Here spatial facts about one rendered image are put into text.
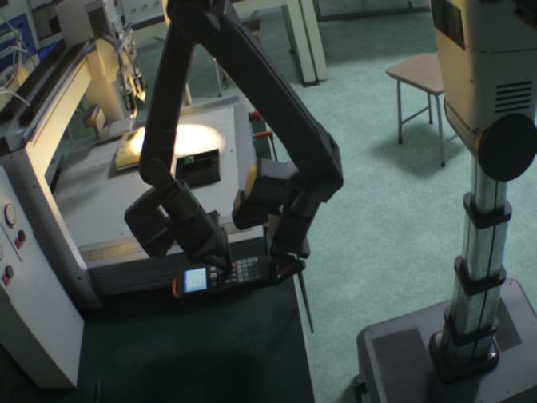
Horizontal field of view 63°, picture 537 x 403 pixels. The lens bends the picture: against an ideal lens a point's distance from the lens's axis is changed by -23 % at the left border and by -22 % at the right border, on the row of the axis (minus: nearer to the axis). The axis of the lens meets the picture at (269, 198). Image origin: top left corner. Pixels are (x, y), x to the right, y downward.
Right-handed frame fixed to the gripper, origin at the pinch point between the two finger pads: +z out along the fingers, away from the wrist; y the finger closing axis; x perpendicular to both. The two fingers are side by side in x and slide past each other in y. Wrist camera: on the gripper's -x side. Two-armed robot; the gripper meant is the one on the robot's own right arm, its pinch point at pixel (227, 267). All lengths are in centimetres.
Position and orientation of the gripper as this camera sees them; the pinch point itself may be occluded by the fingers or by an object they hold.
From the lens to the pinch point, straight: 102.4
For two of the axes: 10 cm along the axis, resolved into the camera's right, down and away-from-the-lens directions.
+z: 4.4, 7.1, 5.6
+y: 1.0, 5.8, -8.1
